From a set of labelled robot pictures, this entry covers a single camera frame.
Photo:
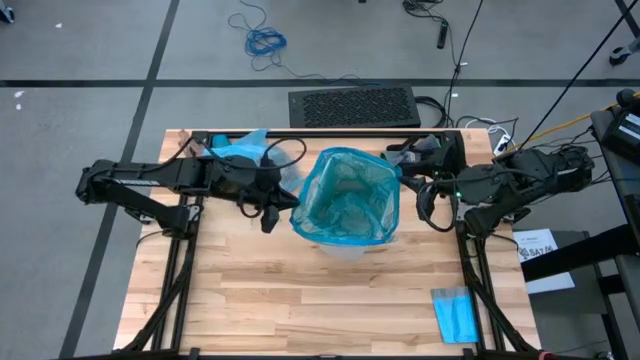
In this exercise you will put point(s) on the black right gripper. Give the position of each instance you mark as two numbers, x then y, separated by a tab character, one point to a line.
465	185

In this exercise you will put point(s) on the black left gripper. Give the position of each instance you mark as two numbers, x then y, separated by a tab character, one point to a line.
240	180

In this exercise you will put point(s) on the large teal trash bag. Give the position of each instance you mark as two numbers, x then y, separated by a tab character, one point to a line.
345	200

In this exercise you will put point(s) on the light blue trash bag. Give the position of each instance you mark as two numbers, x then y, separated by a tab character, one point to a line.
245	145

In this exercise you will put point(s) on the white plastic trash bin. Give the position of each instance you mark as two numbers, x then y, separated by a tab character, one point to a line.
345	252

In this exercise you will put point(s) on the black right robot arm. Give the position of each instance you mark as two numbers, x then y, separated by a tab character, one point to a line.
540	170

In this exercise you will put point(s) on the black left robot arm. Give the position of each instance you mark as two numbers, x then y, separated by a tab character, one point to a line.
140	177

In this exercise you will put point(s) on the folded blue bag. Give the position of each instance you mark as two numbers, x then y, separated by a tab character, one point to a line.
456	315

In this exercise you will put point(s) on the black gloves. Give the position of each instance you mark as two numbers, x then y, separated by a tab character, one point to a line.
402	157

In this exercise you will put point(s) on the white power strip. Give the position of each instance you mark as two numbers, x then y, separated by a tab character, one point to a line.
501	145

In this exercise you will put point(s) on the black perforated computer case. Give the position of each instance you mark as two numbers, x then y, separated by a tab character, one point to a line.
350	105

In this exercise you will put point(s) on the white printed paper sheet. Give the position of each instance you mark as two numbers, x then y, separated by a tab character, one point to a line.
535	245

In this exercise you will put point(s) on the black power brick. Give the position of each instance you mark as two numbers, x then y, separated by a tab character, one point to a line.
442	35

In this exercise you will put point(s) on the black side table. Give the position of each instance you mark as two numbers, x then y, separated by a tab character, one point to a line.
570	257

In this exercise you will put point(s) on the black equipment box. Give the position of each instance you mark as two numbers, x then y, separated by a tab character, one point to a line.
620	130

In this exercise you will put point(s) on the black caster wheel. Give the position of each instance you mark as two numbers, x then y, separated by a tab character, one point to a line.
620	54

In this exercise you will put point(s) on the black and white floor object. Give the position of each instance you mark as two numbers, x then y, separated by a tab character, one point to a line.
5	15

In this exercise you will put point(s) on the black metal table frame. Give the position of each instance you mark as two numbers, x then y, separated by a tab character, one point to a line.
350	134

